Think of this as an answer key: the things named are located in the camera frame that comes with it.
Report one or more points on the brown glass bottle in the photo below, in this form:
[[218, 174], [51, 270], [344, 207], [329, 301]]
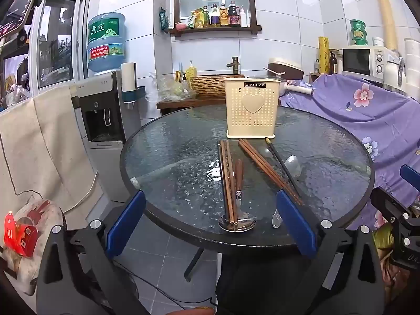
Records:
[[333, 64]]

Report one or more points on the yellow seasoning packet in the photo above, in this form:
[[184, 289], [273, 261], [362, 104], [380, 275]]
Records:
[[198, 18]]

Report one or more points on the clear plastic bag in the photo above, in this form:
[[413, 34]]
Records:
[[160, 87]]

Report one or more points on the blue plastic utensil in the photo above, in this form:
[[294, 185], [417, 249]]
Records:
[[178, 73]]

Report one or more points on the yellow wrap roll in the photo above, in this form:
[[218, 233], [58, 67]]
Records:
[[323, 55]]

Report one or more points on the white kettle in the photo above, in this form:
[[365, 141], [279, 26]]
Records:
[[392, 72]]

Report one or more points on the aluminium framed window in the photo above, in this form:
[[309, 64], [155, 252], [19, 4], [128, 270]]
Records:
[[57, 39]]

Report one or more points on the blue water jug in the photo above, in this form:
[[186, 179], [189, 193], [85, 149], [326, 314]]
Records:
[[106, 39]]

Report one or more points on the purple floral cloth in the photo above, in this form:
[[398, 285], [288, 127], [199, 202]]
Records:
[[347, 121]]

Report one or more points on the black table leg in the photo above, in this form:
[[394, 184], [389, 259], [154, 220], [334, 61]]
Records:
[[194, 264]]

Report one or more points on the bronze faucet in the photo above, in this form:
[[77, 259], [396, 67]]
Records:
[[234, 64]]

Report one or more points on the woven pattern wash basin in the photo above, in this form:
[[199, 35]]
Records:
[[210, 85]]

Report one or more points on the green instant noodle cup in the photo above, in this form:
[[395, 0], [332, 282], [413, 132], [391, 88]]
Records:
[[359, 33], [359, 41], [357, 24]]

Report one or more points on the wooden counter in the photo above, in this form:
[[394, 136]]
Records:
[[183, 103]]

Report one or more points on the teal cup holder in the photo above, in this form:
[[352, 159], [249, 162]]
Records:
[[136, 94]]

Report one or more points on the yellow soap pump bottle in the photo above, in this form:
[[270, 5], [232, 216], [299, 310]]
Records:
[[191, 72]]

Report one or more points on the dark soy sauce bottle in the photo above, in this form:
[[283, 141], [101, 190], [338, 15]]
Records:
[[233, 14]]

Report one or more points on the white squeeze bottle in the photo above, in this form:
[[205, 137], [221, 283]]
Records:
[[243, 18]]

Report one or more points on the green hanging packet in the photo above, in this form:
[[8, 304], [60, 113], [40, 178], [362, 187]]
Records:
[[163, 19]]

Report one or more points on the wooden framed mirror shelf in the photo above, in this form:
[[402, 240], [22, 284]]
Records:
[[210, 0]]

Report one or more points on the black chopstick gold tip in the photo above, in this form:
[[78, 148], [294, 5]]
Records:
[[279, 160]]

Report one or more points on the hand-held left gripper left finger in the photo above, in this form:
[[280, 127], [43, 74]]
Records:
[[126, 224]]

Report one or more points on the grey water dispenser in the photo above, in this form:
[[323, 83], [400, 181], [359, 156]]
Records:
[[98, 98]]

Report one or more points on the small metal spoon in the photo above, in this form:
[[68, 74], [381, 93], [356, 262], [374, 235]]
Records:
[[277, 220], [268, 153]]

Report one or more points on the beige rolled mat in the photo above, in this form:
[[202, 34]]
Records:
[[387, 16]]

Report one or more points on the white microwave oven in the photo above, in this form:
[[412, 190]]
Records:
[[357, 62]]

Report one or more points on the dark slender chopstick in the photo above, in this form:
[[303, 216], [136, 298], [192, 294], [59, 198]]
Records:
[[222, 177]]

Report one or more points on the small clear bottle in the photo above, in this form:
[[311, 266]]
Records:
[[316, 67]]

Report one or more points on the pink bowl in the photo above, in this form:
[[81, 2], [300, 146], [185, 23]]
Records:
[[179, 25]]

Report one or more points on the yellow plastic cup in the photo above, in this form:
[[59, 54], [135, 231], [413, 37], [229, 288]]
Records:
[[177, 88]]

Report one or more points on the dark display panel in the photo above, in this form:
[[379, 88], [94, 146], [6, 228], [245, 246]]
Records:
[[19, 3]]

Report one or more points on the cream plastic utensil holder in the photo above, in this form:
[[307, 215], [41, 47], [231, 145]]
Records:
[[251, 118]]

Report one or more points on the cream pot with lid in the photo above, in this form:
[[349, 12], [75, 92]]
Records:
[[300, 89]]

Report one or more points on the small white tube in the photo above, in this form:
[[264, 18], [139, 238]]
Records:
[[248, 19]]

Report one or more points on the wooden shelf box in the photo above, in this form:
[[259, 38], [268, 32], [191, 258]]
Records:
[[313, 78]]

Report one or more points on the beige cloth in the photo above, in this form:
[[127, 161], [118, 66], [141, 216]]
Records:
[[39, 144]]

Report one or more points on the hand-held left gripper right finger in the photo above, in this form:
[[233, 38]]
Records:
[[295, 223]]

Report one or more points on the white paper cup stack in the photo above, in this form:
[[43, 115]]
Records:
[[128, 75]]

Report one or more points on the white cylindrical container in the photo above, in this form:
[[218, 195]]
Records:
[[412, 65]]

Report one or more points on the printed round cushion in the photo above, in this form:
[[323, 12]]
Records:
[[49, 213]]

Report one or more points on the oil bottle purple label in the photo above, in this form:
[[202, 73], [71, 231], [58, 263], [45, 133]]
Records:
[[214, 15]]

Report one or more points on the green yellow bottle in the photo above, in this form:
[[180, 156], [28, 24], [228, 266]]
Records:
[[206, 18]]

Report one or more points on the large metal spoon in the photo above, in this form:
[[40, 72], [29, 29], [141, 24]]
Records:
[[245, 225]]

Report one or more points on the white jar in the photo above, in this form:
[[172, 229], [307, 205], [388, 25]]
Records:
[[378, 41]]

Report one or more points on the amber sauce bottle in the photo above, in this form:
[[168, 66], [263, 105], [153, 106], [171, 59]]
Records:
[[223, 15]]

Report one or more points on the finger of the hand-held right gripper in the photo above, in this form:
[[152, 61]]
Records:
[[410, 174], [388, 200]]

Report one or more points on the brown and cream rice cooker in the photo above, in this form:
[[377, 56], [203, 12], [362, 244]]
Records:
[[285, 65]]

